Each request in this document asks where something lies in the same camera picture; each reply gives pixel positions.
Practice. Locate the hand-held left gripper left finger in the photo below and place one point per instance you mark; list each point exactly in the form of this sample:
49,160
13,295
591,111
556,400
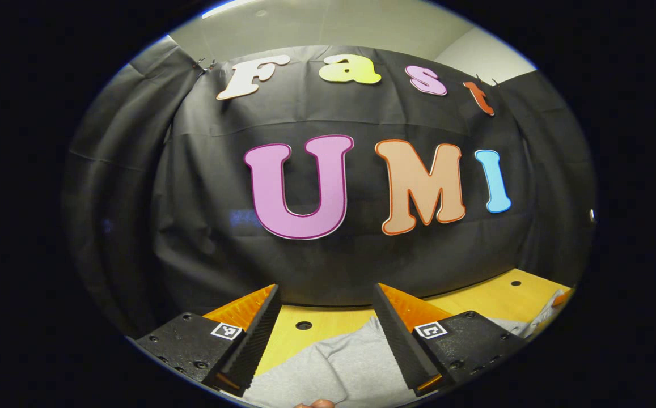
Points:
257,340

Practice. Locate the black backdrop cloth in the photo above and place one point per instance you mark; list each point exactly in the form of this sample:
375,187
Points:
333,266

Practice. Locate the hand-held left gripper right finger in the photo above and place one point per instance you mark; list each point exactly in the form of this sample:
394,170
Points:
401,345

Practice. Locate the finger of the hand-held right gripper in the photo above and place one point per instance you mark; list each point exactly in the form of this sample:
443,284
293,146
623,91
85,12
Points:
563,297

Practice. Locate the metal cloth clip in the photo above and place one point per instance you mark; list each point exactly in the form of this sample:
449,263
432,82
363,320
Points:
486,80
206,62

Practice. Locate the grey sweatshirt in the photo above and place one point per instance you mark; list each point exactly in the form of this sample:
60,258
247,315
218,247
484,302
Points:
328,368

